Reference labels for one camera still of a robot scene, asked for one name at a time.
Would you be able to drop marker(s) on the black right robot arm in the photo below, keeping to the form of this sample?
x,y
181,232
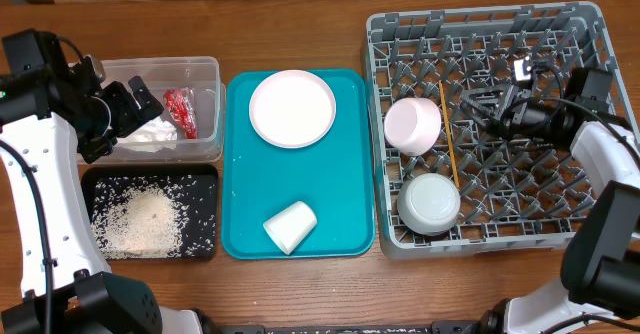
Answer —
x,y
599,280

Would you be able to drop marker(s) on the white napkin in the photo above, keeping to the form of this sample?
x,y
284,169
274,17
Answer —
x,y
154,136

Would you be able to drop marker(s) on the grey bowl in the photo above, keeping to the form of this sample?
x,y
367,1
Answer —
x,y
429,204

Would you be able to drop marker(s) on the black flat tray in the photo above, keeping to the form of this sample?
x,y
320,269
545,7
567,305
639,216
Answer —
x,y
200,244

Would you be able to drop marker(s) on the wooden chopstick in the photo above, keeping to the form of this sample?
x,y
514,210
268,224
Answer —
x,y
446,121

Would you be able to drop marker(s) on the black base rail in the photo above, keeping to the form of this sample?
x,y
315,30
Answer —
x,y
436,327

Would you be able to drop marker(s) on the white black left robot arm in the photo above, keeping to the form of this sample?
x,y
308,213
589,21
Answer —
x,y
54,115

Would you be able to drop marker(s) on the clear plastic waste bin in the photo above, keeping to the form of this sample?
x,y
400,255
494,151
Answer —
x,y
201,75

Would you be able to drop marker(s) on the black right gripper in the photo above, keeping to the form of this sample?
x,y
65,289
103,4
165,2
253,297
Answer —
x,y
500,124

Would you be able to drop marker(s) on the pale green cup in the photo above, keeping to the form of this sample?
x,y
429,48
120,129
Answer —
x,y
290,227

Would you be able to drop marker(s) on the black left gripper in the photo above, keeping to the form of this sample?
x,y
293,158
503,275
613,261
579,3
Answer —
x,y
129,115

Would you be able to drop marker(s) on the white rice heap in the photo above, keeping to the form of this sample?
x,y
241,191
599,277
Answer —
x,y
145,221

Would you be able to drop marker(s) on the pink round plate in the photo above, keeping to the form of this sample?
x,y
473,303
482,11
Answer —
x,y
292,109

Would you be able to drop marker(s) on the teal plastic serving tray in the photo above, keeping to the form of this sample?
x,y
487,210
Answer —
x,y
334,176

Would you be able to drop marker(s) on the small pink saucer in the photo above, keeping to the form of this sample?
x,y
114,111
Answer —
x,y
412,125

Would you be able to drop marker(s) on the grey plastic dish rack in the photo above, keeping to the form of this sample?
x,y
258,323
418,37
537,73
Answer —
x,y
515,194

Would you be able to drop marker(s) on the red snack wrapper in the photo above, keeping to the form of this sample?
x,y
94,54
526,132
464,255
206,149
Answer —
x,y
181,106

